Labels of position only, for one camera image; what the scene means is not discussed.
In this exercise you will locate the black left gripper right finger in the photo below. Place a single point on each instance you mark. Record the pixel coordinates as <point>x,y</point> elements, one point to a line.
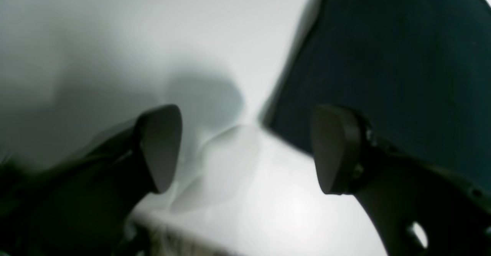
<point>417,208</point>

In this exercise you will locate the black T-shirt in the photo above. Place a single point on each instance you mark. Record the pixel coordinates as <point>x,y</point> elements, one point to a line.
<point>419,70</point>

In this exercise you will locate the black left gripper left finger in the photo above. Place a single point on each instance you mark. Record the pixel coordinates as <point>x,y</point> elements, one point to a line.
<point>80,207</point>

